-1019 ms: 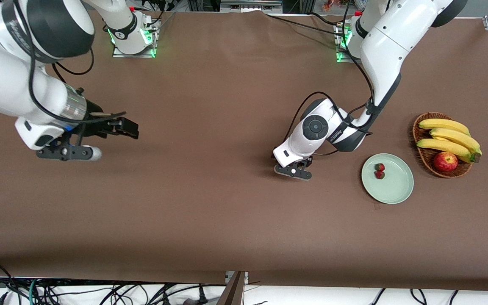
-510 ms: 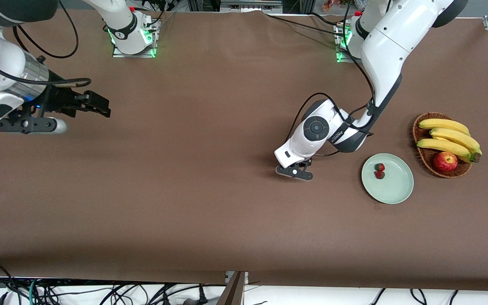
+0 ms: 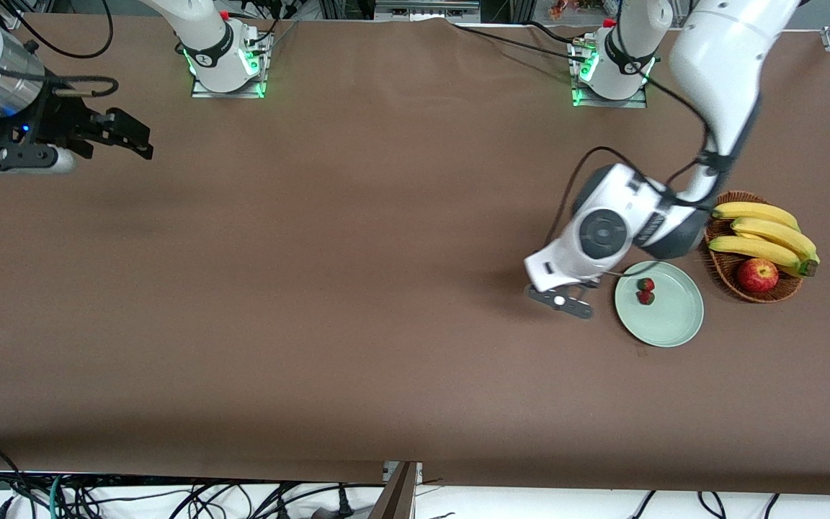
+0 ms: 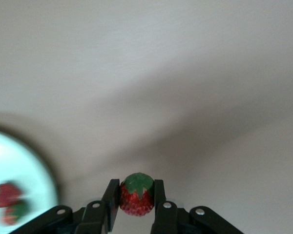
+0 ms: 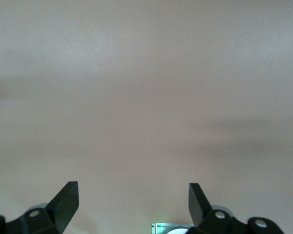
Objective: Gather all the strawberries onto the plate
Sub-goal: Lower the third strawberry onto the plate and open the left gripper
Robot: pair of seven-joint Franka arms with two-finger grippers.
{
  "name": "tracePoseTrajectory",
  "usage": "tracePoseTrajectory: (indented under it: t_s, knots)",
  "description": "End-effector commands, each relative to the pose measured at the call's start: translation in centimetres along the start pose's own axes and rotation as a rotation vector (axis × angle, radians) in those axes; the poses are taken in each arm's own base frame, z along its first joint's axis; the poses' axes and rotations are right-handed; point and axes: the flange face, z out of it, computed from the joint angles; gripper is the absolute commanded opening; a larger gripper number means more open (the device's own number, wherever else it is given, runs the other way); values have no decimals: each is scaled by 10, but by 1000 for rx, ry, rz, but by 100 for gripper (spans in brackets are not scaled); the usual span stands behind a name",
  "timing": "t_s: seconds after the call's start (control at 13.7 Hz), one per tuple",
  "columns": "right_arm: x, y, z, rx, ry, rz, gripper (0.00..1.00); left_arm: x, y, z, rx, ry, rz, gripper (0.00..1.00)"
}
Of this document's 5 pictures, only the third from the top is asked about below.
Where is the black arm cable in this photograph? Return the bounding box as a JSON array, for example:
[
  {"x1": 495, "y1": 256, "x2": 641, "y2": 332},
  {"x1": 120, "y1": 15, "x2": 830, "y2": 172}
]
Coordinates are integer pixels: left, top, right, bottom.
[
  {"x1": 545, "y1": 0, "x2": 718, "y2": 249},
  {"x1": 0, "y1": 0, "x2": 120, "y2": 99}
]

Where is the brown support beam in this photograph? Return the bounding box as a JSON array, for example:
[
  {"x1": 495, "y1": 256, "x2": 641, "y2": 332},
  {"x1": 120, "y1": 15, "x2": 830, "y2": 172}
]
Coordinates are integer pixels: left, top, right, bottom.
[{"x1": 368, "y1": 461, "x2": 423, "y2": 519}]

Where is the brown wicker basket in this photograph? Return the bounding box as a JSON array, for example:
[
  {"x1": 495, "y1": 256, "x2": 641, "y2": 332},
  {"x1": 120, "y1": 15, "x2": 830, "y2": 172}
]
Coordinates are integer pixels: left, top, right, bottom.
[{"x1": 701, "y1": 190, "x2": 805, "y2": 303}]

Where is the brown table cover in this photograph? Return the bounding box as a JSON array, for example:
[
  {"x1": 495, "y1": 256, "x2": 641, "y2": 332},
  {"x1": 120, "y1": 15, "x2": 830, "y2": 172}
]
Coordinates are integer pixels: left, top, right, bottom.
[{"x1": 0, "y1": 13, "x2": 830, "y2": 498}]

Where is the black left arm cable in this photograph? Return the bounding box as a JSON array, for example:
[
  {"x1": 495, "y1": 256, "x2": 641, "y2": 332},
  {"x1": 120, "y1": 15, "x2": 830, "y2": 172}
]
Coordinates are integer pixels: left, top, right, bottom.
[{"x1": 545, "y1": 0, "x2": 718, "y2": 249}]

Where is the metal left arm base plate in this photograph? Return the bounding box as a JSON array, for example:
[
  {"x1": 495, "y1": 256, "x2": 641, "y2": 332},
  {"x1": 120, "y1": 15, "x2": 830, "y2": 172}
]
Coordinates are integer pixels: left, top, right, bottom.
[{"x1": 571, "y1": 36, "x2": 648, "y2": 110}]

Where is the colourful toy pile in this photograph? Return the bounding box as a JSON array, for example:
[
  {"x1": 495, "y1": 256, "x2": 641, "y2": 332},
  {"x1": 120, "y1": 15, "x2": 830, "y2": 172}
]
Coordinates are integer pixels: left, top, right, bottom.
[{"x1": 548, "y1": 0, "x2": 607, "y2": 20}]

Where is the pale green plate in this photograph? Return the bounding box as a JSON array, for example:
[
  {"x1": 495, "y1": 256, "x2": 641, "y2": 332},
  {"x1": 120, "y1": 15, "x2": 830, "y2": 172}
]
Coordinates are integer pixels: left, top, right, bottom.
[{"x1": 615, "y1": 260, "x2": 705, "y2": 348}]

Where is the grey equipment box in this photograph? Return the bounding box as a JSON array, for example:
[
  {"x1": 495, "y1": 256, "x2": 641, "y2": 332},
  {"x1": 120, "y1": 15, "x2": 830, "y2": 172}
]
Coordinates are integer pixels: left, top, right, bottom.
[{"x1": 375, "y1": 0, "x2": 481, "y2": 22}]

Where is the yellow banana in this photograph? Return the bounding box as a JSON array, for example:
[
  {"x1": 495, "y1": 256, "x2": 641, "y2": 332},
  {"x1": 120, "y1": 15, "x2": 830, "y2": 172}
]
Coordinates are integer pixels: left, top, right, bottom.
[
  {"x1": 731, "y1": 217, "x2": 819, "y2": 264},
  {"x1": 711, "y1": 201, "x2": 801, "y2": 233},
  {"x1": 708, "y1": 235, "x2": 819, "y2": 279}
]

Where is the red apple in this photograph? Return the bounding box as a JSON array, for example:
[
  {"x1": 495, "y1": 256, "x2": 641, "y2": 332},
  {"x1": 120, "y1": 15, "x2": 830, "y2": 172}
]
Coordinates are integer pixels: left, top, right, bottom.
[{"x1": 736, "y1": 258, "x2": 780, "y2": 293}]

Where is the short black base cable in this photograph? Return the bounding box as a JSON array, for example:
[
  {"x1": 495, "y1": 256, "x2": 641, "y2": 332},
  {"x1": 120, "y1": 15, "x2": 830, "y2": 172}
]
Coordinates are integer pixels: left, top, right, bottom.
[{"x1": 527, "y1": 20, "x2": 578, "y2": 44}]

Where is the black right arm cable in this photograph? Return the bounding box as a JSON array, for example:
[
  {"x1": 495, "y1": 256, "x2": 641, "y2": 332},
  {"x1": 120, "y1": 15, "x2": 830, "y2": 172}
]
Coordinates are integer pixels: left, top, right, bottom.
[{"x1": 0, "y1": 0, "x2": 120, "y2": 99}]

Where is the long black base cable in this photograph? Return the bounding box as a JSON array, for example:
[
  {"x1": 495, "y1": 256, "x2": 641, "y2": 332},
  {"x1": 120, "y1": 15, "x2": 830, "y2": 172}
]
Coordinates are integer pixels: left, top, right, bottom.
[{"x1": 451, "y1": 24, "x2": 589, "y2": 62}]

